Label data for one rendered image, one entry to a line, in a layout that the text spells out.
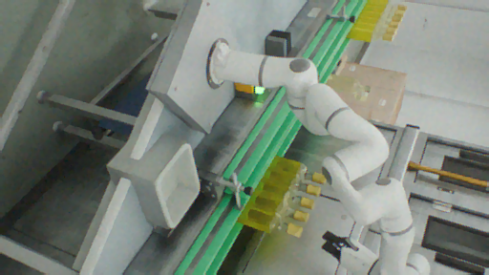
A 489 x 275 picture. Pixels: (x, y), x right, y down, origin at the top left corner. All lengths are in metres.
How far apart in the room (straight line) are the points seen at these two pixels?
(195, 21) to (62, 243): 0.99
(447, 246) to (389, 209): 0.60
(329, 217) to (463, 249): 0.45
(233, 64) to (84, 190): 0.91
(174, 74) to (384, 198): 0.61
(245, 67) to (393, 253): 0.65
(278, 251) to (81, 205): 0.80
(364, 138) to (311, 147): 0.79
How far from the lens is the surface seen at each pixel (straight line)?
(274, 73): 1.33
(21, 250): 1.53
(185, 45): 1.27
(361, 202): 1.15
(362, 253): 1.42
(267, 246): 1.63
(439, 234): 1.78
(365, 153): 1.20
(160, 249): 1.45
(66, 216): 1.94
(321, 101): 1.24
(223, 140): 1.57
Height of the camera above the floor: 1.47
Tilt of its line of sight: 22 degrees down
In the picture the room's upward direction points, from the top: 106 degrees clockwise
